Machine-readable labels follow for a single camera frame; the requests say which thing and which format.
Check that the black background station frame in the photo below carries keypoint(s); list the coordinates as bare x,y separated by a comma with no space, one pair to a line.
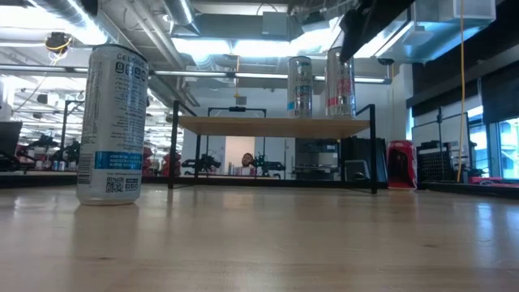
237,108

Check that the black background monitor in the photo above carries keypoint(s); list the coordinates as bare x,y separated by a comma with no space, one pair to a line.
10,142

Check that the silver ventilation duct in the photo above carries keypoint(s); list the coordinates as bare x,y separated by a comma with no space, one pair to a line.
180,10

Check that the red cola can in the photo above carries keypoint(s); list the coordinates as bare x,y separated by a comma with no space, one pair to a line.
401,162

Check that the long ceiling light tube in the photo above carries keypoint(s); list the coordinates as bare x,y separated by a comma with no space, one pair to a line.
259,75

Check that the black aluminium table frame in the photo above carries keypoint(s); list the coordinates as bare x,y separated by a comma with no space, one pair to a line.
243,182

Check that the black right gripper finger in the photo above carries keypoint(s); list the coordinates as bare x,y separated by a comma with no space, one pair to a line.
359,34

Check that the black tripod stand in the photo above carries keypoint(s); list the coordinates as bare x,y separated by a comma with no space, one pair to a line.
440,134

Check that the black storage box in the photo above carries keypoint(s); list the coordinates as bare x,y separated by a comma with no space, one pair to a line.
361,150

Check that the black cabinet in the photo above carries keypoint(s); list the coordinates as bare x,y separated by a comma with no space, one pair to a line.
316,158

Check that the wooden shelf with black frame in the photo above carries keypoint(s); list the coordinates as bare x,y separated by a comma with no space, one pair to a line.
275,126

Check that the black background robot arm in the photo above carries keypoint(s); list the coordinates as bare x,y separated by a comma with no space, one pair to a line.
267,165
204,163

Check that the black perforated rack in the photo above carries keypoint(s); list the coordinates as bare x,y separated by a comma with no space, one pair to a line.
436,164

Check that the small hanging grey box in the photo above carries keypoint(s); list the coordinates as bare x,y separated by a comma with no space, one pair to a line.
241,100

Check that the grey ceiling box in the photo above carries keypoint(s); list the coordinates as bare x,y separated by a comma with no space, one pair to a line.
275,23

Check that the person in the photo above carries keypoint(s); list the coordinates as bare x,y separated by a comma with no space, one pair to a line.
247,160

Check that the tall slim Celsius can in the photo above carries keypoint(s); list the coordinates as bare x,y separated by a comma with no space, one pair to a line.
340,89
300,85
113,121

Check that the red chair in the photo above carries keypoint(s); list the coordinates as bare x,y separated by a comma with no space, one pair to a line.
170,162

